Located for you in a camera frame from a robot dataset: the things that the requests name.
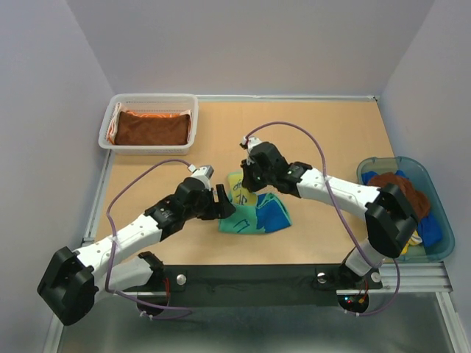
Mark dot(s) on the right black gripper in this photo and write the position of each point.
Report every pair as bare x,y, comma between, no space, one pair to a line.
248,180

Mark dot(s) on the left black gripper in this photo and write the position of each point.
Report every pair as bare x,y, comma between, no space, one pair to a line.
222,209

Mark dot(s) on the teal patterned towel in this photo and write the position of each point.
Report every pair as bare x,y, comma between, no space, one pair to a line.
254,213

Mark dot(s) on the brown towel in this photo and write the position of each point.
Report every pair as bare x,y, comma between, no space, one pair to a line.
151,128
418,200

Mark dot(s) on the orange Doraemon towel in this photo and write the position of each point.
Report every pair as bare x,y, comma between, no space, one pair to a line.
117,121

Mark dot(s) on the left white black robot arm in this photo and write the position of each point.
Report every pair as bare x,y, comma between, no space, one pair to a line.
70,283

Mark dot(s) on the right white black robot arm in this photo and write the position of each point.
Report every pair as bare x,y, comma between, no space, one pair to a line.
389,217

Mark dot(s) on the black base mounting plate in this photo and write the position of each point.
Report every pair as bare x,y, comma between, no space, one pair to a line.
252,285

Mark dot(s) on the teal plastic tub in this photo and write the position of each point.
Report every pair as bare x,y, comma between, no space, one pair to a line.
420,177

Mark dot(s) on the white perforated plastic basket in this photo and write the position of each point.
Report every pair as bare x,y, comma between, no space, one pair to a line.
150,123

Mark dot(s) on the yellow towel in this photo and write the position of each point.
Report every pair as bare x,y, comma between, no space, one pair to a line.
414,240

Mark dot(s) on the blue towel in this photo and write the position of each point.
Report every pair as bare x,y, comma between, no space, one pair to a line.
428,227

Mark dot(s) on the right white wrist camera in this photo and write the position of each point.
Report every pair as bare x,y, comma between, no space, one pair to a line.
249,143

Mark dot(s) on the aluminium frame rail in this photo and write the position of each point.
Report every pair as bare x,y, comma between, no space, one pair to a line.
417,278

